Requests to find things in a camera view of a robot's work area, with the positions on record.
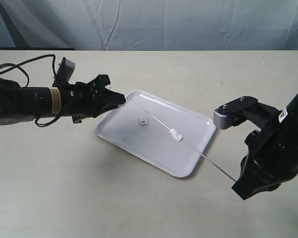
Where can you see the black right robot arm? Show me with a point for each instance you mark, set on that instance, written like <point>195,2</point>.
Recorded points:
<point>291,119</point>

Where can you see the white foam piece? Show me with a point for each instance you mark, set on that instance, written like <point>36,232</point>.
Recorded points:
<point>175,135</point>
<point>143,120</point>

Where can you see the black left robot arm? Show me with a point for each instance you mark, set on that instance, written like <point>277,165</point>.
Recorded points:
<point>45,105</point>

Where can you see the thin metal skewer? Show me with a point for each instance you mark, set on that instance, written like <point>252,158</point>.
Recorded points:
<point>186,142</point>

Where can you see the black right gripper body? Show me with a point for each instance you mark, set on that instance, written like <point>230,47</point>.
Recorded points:
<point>273,152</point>

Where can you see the white rectangular plastic tray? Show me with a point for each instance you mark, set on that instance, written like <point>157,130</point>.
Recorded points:
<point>152,143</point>

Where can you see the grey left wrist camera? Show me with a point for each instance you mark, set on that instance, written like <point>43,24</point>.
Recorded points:
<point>64,72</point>

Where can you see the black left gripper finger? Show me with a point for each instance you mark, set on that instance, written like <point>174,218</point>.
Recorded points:
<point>113,98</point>
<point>103,110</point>

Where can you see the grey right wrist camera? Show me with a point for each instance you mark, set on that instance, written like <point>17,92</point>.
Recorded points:
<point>242,109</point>

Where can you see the grey backdrop curtain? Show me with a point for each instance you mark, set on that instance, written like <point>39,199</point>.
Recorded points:
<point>149,25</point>

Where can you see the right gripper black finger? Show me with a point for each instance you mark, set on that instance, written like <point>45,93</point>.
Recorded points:
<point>259,186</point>
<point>246,185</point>

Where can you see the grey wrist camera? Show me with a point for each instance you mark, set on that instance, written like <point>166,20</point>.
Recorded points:
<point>242,109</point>
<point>64,72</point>

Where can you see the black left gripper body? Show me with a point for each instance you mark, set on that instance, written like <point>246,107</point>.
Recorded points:
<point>83,99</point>

